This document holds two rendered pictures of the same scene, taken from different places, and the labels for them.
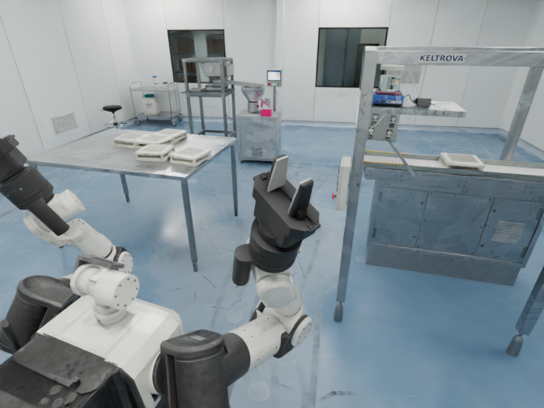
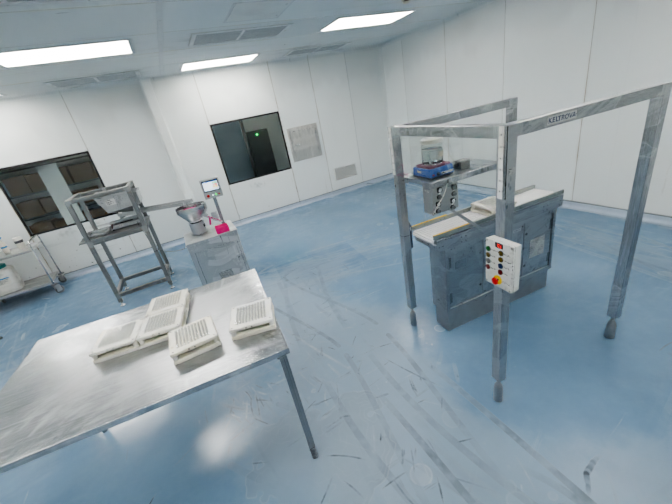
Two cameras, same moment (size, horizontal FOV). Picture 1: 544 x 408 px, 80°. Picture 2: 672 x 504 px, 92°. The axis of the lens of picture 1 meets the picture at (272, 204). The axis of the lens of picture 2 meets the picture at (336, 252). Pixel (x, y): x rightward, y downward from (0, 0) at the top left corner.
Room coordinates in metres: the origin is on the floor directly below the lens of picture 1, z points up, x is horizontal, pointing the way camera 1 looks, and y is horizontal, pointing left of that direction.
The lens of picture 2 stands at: (0.90, 1.06, 1.98)
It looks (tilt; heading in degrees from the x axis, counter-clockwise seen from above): 24 degrees down; 328
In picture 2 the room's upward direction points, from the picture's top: 11 degrees counter-clockwise
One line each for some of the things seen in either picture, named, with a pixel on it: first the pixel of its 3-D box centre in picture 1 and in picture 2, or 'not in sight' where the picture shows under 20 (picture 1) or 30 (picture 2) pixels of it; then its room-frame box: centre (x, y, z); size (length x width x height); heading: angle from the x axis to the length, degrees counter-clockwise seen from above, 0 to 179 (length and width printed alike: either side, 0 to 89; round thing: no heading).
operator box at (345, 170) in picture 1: (344, 183); (502, 263); (1.67, -0.40, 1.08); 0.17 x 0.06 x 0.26; 165
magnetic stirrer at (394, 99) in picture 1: (387, 97); not in sight; (2.40, -0.82, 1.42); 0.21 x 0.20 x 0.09; 165
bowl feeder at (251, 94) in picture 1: (257, 99); (200, 218); (5.26, 0.23, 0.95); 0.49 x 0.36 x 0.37; 80
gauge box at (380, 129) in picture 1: (381, 125); (440, 196); (2.32, -0.78, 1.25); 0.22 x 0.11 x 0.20; 75
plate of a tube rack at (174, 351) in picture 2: (155, 149); (192, 334); (2.66, 0.99, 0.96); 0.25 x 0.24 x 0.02; 172
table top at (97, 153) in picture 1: (141, 149); (147, 345); (2.93, 1.22, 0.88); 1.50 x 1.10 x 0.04; 75
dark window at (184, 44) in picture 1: (197, 57); (59, 193); (8.06, 1.68, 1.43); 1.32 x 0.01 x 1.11; 80
